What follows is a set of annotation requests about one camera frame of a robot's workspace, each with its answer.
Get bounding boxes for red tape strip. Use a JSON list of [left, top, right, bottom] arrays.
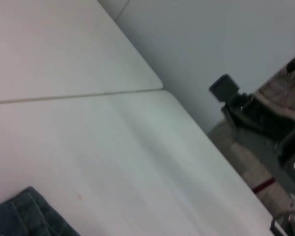
[[251, 177, 274, 194]]

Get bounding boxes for blue denim shorts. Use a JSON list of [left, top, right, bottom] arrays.
[[0, 186, 81, 236]]

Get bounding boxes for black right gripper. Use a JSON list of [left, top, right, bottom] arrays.
[[208, 73, 295, 198]]

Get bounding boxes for right gripper cable with plug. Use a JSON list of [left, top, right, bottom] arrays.
[[269, 207, 295, 236]]

